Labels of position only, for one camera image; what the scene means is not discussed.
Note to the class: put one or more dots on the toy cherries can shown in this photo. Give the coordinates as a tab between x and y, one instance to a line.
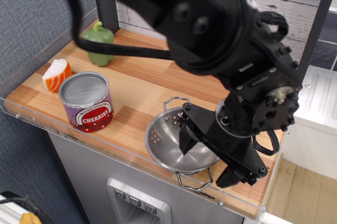
87	101

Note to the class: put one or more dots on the black frame post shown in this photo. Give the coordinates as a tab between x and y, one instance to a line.
315	31
107	14

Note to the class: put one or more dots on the white toy sink unit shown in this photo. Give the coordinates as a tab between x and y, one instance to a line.
311	141

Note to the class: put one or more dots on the green toy bell pepper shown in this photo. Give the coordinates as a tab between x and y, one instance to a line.
100	35

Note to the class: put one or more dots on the black yellow object corner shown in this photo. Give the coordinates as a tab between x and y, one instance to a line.
16	209

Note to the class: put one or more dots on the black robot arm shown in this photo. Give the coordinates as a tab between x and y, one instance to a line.
242	47

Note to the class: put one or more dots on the black left frame post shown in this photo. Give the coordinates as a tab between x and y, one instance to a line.
107	14

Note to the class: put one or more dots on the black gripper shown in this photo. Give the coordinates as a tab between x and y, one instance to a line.
243	162

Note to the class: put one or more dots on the silver water dispenser panel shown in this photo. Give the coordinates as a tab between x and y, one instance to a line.
132	205

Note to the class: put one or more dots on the black right frame post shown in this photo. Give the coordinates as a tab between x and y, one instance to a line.
315	31

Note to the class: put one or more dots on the silver metal colander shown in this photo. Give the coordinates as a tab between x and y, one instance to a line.
162	143

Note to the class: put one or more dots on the grey toy fridge cabinet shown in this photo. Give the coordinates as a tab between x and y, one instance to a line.
88	171

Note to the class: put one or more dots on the toy salmon sushi piece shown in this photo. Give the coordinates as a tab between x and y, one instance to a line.
58	71

